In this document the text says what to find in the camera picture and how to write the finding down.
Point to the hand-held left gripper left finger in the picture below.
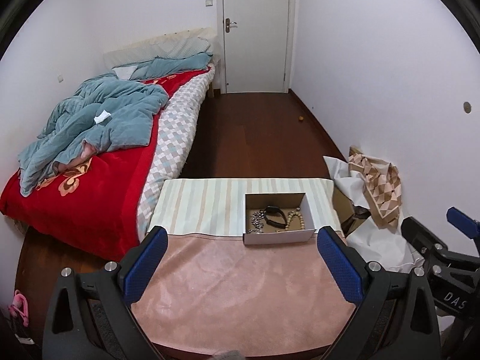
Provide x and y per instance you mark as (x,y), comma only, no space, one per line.
(146,258)

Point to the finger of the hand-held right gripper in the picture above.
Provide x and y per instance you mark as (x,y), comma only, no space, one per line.
(463,220)
(418,236)

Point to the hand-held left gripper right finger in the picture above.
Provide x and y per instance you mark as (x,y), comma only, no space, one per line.
(339,266)

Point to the white cardboard box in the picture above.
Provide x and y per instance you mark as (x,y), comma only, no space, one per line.
(277,237)

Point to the black smart band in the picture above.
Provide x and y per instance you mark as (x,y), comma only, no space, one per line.
(275,218)

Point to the white cloth pile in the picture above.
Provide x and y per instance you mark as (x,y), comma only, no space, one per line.
(378,247)

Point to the brown patterned scarf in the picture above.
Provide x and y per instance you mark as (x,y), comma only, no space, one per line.
(378,191)

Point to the brown cardboard box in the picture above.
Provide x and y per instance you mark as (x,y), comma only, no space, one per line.
(343,206)

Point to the striped pale table cloth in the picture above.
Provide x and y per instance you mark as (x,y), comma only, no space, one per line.
(198,206)

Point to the bed with red cover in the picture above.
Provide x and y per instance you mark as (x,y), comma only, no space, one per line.
(93,202)

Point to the pink suede table cloth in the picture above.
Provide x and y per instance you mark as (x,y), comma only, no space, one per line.
(232,288)

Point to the pink slipper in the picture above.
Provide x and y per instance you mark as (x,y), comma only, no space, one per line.
(20,305)

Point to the checkered bed sheet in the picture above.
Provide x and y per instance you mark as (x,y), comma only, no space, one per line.
(176,127)

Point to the dark sneaker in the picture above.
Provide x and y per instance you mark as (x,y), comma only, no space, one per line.
(24,335)

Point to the teal quilt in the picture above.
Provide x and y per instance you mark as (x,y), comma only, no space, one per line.
(120,116)

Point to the white quilt tag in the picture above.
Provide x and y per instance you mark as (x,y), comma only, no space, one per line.
(102,116)

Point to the pale pillow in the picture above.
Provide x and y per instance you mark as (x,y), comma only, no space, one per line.
(180,45)

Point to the white door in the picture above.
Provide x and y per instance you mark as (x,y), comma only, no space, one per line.
(257,33)

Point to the round wall cap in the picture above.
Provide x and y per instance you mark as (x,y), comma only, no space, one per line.
(467,107)

